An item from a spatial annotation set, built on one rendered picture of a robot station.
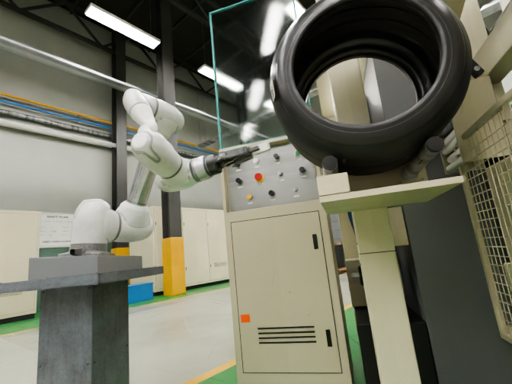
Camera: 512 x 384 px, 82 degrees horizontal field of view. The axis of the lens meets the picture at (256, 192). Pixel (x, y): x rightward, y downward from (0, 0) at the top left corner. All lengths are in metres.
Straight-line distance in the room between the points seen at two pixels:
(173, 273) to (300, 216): 5.32
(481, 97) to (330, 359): 1.23
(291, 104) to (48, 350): 1.36
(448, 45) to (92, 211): 1.49
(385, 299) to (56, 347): 1.32
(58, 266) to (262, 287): 0.91
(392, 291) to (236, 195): 0.92
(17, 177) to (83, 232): 7.42
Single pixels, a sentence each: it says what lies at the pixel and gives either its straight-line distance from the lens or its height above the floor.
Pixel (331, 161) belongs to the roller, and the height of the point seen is 0.90.
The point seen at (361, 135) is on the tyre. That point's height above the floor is 0.96.
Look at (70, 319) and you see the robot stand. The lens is 1.53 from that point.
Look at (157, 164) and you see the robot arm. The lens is 1.02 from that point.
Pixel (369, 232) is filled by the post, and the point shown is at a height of 0.70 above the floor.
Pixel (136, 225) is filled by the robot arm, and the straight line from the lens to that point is 1.65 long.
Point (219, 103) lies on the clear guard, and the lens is 1.89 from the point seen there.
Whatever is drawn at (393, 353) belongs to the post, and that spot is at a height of 0.27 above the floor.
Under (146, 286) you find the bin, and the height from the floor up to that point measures 0.25.
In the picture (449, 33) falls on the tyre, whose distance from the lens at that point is 1.07.
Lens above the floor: 0.66
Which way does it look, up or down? 12 degrees up
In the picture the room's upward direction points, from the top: 6 degrees counter-clockwise
